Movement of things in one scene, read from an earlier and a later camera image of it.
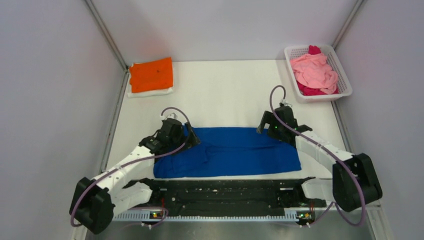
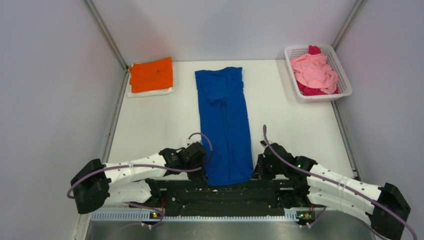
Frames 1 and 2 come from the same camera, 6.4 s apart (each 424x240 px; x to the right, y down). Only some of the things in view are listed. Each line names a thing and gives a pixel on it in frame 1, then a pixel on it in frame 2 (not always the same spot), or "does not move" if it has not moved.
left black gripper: [193, 140] -> [201, 174]
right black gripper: [269, 117] -> [259, 172]
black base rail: [234, 193] does not move
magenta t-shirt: [314, 49] does not move
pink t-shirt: [313, 70] does not move
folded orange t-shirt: [147, 75] does not move
